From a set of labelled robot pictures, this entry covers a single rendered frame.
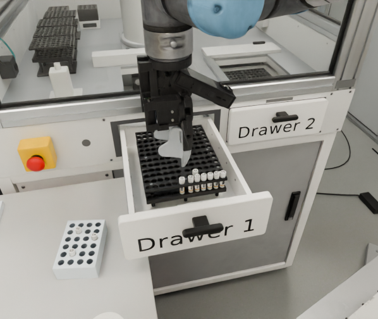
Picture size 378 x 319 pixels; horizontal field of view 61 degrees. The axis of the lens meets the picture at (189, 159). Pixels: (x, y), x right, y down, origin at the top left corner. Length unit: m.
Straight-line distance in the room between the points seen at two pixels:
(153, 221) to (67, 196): 0.37
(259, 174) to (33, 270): 0.71
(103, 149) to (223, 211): 0.41
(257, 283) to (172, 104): 1.21
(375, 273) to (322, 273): 0.93
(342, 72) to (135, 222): 0.70
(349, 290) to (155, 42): 0.59
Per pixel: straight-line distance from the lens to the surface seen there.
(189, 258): 1.33
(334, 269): 1.76
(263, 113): 0.91
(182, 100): 0.54
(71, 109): 0.82
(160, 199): 0.69
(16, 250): 0.83
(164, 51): 0.49
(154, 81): 0.53
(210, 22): 0.38
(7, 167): 0.95
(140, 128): 0.87
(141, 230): 0.60
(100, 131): 0.86
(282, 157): 1.09
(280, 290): 1.61
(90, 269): 0.70
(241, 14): 0.39
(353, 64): 1.01
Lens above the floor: 1.36
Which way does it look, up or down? 38 degrees down
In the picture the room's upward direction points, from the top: straight up
